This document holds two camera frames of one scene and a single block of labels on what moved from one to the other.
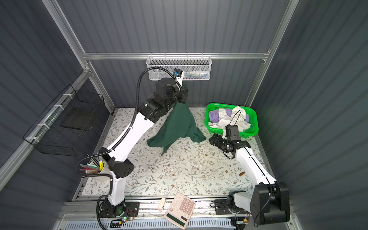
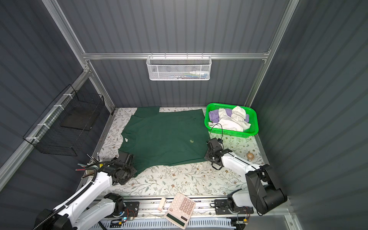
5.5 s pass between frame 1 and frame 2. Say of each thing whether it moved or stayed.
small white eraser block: stayed
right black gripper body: moved
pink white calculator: stayed
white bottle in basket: stayed
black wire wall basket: stayed
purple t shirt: stayed
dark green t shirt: moved
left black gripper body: moved
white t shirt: stayed
